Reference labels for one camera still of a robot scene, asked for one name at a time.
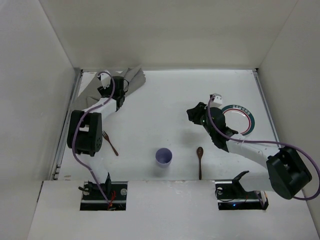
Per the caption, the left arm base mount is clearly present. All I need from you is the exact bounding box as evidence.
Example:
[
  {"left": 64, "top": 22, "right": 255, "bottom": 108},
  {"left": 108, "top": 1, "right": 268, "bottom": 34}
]
[{"left": 78, "top": 181, "right": 128, "bottom": 211}]

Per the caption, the grey cloth placemat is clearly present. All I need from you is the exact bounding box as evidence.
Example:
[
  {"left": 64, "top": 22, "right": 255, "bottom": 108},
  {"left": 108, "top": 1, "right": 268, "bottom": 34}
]
[{"left": 71, "top": 65, "right": 146, "bottom": 110}]

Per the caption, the brown wooden fork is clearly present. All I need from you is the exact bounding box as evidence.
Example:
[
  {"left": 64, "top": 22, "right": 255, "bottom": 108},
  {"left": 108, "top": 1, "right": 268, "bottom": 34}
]
[{"left": 102, "top": 130, "right": 119, "bottom": 157}]

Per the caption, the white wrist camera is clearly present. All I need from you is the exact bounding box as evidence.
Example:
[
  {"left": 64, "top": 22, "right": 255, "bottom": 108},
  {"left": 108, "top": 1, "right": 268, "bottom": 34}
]
[
  {"left": 97, "top": 73, "right": 112, "bottom": 88},
  {"left": 209, "top": 93, "right": 223, "bottom": 108}
]

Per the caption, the lilac plastic cup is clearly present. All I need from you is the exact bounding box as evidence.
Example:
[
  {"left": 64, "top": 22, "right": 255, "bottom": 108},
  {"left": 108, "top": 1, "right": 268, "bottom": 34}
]
[{"left": 155, "top": 148, "right": 173, "bottom": 168}]

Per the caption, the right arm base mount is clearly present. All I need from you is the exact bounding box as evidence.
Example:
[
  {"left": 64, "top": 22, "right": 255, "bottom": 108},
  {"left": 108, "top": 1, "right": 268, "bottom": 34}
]
[{"left": 214, "top": 170, "right": 269, "bottom": 211}]

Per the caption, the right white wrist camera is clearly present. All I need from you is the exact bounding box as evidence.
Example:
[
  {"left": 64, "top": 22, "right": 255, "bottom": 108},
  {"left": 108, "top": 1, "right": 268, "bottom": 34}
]
[{"left": 209, "top": 93, "right": 223, "bottom": 108}]

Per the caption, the brown wooden spoon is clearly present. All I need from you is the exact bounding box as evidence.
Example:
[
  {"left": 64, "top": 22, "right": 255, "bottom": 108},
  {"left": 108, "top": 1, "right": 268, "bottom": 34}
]
[{"left": 196, "top": 146, "right": 204, "bottom": 180}]

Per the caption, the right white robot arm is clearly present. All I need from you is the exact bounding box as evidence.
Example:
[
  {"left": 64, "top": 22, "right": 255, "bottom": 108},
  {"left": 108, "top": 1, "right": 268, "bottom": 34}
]
[{"left": 186, "top": 102, "right": 312, "bottom": 200}]

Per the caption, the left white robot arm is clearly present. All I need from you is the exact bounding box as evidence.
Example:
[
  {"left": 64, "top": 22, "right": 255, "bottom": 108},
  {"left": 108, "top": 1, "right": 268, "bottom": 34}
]
[{"left": 67, "top": 76, "right": 129, "bottom": 191}]

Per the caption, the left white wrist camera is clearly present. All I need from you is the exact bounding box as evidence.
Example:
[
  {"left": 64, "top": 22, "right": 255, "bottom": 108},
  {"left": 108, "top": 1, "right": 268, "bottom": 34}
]
[{"left": 97, "top": 73, "right": 112, "bottom": 88}]

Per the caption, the white plate green rim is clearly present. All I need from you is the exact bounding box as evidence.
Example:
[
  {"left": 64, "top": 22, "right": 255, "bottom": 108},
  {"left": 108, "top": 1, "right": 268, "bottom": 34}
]
[{"left": 222, "top": 104, "right": 256, "bottom": 136}]

